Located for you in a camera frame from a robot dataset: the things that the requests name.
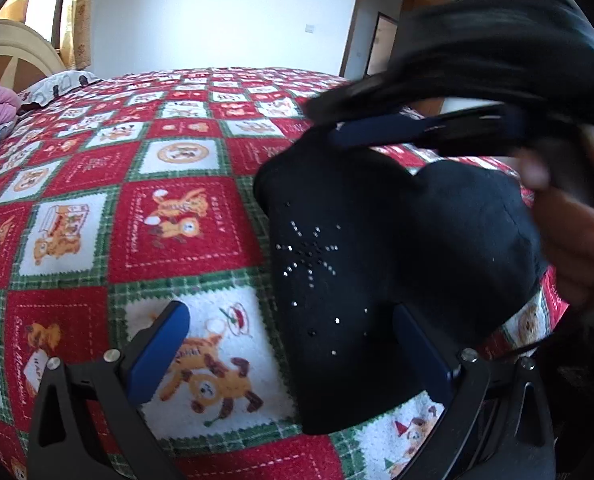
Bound black pants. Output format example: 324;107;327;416
253;125;550;436

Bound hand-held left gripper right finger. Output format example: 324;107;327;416
393;304;558;480

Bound window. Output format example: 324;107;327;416
24;0;73;53

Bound red checked printed blanket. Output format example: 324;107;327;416
0;66;570;480

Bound grey patterned pillow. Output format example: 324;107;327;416
17;71;103;108

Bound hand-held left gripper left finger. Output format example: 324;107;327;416
27;300;193;480

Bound yellow curtain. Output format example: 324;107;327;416
60;0;95;72

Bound person's right hand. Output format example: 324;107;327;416
519;127;594;311

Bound brown wooden door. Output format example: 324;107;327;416
401;0;462;16

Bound brown door frame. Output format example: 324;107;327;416
339;0;423;81

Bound cream wooden headboard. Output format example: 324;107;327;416
0;19;68;92

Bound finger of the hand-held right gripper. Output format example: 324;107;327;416
327;102;532;156
306;72;413;123

